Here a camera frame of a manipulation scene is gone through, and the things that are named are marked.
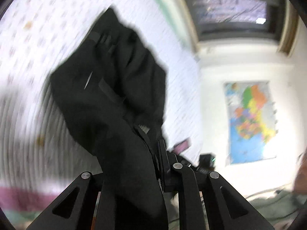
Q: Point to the white floral bed quilt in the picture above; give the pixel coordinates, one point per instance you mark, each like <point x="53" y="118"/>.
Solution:
<point x="39" y="158"/>

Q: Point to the green bed sheet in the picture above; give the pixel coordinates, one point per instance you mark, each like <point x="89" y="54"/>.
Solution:
<point x="175" y="14"/>

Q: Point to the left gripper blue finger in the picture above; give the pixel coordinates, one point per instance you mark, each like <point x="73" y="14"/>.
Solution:
<point x="164" y="167"/>

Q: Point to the black hooded jacket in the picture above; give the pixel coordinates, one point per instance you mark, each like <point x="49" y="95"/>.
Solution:
<point x="111" y="93"/>

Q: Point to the smartphone with pink screen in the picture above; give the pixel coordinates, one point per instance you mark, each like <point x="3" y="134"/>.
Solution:
<point x="181" y="146"/>

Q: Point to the dark framed window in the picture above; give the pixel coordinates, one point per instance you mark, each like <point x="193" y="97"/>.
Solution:
<point x="275" y="20"/>

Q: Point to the colourful wall map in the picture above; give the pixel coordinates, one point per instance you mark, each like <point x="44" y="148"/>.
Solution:
<point x="252" y="124"/>

